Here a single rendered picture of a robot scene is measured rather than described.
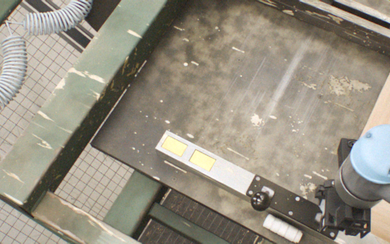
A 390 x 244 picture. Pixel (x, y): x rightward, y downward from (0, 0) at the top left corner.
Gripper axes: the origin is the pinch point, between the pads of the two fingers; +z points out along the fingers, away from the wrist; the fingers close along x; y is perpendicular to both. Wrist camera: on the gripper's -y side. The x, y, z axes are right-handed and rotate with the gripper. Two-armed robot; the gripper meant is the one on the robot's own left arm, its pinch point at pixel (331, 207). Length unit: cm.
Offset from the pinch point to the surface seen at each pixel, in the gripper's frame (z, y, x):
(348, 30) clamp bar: 9.1, -47.5, 3.7
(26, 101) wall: 374, -181, -245
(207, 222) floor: 329, -73, -37
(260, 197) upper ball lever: -2.8, 0.9, -13.6
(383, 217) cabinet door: 11.1, -2.9, 12.9
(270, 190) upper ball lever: 6.9, -3.8, -11.2
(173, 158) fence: 9.3, -8.8, -32.4
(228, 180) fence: 9.0, -5.4, -20.1
